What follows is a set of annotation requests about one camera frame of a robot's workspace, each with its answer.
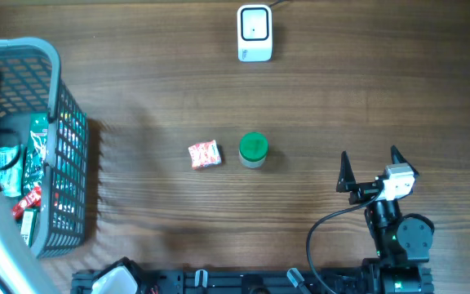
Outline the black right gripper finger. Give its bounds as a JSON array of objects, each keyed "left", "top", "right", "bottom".
[
  {"left": 390, "top": 145, "right": 419, "bottom": 176},
  {"left": 336, "top": 151, "right": 357, "bottom": 193}
]

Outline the green grip gloves package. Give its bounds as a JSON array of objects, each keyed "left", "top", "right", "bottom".
[{"left": 22, "top": 113, "right": 49, "bottom": 196}]

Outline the green lid jar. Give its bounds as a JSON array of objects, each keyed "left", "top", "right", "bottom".
[{"left": 238, "top": 132, "right": 269, "bottom": 168}]

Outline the mint toilet wipes pack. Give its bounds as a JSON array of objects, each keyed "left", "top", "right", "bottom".
[{"left": 0, "top": 145, "right": 23, "bottom": 198}]

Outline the red snack stick packet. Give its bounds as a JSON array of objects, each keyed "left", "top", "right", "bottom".
[{"left": 11, "top": 185, "right": 42, "bottom": 220}]

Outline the green white gum box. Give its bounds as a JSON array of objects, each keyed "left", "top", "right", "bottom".
[{"left": 20, "top": 208, "right": 38, "bottom": 247}]

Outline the red white tissue pack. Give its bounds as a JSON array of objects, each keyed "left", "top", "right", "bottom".
[{"left": 188, "top": 140, "right": 222, "bottom": 170}]

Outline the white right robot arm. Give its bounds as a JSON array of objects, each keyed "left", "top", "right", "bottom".
[{"left": 336, "top": 146, "right": 435, "bottom": 294}]

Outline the white barcode scanner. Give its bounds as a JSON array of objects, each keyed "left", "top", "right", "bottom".
[{"left": 237, "top": 4, "right": 273, "bottom": 62}]

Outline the grey plastic shopping basket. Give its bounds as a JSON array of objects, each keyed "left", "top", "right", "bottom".
[{"left": 0, "top": 38, "right": 89, "bottom": 258}]

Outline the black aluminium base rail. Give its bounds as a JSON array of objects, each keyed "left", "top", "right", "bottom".
[{"left": 70, "top": 256, "right": 435, "bottom": 294}]

